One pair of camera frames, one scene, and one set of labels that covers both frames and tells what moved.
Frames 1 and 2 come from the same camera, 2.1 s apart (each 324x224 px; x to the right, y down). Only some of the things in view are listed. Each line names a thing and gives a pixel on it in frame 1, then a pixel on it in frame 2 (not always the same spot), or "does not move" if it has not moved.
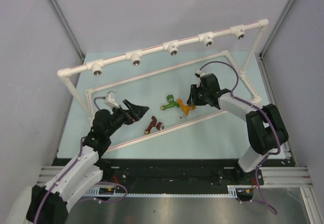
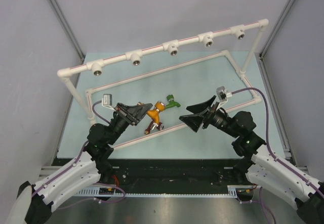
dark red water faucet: [159, 125] does not move
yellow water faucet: [186, 108] -> [160, 106]
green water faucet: [170, 97] does not move
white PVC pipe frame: [135, 57] does not move
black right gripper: [193, 99] -> [195, 121]
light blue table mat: [198, 102] does not move
